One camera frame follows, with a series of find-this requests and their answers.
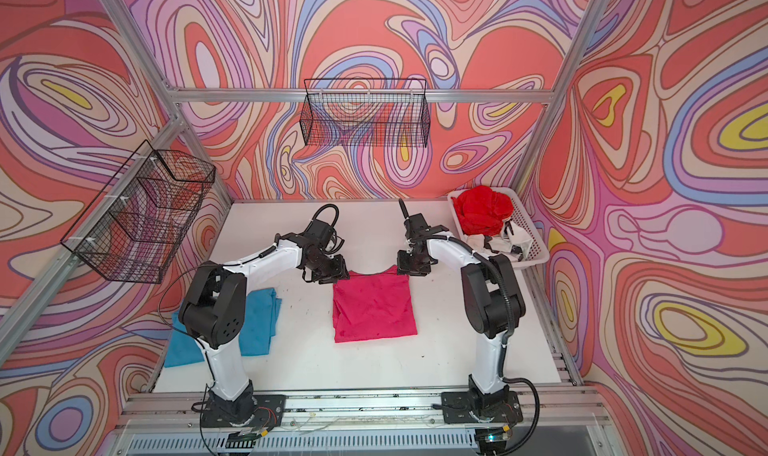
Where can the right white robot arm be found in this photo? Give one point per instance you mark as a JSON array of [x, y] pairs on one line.
[[493, 306]]

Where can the black wire basket wall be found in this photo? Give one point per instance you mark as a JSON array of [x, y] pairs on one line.
[[133, 234], [365, 112]]

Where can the white plastic laundry basket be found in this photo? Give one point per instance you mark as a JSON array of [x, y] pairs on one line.
[[539, 254]]

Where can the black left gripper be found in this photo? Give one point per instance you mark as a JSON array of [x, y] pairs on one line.
[[340, 273]]

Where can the magenta t shirt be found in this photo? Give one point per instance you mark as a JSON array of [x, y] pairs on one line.
[[373, 306]]

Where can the white black garment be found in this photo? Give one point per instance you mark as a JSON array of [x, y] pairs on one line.
[[513, 241]]

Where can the black wire basket back wall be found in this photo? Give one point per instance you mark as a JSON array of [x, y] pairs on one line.
[[365, 112]]

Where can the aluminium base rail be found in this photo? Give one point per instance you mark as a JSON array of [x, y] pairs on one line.
[[557, 420]]

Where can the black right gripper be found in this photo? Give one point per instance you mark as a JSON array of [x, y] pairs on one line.
[[405, 268]]

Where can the folded teal t shirt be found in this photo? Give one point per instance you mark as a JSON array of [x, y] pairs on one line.
[[262, 311]]

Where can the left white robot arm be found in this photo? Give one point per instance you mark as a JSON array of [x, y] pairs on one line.
[[213, 312]]

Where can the black wire basket left wall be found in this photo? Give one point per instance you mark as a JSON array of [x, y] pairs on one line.
[[133, 234]]

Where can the red t shirt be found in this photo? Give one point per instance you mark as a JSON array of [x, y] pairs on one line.
[[482, 211]]

